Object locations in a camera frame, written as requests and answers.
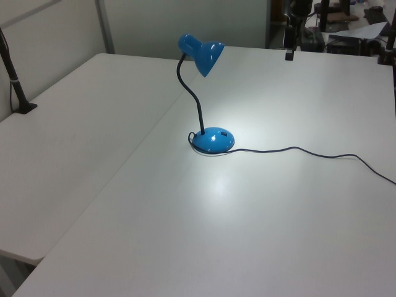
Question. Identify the black clamped stand pole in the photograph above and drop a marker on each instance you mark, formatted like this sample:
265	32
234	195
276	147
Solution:
387	51

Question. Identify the black camera stand pole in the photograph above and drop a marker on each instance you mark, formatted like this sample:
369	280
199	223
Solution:
17	88

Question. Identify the white paper sheet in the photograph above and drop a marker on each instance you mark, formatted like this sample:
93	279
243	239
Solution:
363	31

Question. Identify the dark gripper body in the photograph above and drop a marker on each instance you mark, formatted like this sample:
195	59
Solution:
290	37

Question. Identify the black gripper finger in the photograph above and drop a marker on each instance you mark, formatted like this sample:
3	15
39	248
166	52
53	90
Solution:
287	56
291	56

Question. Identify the black flat box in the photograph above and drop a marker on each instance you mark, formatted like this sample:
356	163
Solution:
349	45

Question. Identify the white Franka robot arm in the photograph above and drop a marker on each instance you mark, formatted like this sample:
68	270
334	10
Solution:
300	7

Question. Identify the black equipment case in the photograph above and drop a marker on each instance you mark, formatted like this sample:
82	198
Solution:
313	41

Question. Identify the blue gooseneck desk lamp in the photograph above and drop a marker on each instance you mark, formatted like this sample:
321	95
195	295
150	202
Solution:
213	143

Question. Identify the thin black upright pole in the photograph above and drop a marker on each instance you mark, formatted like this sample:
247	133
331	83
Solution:
324	15

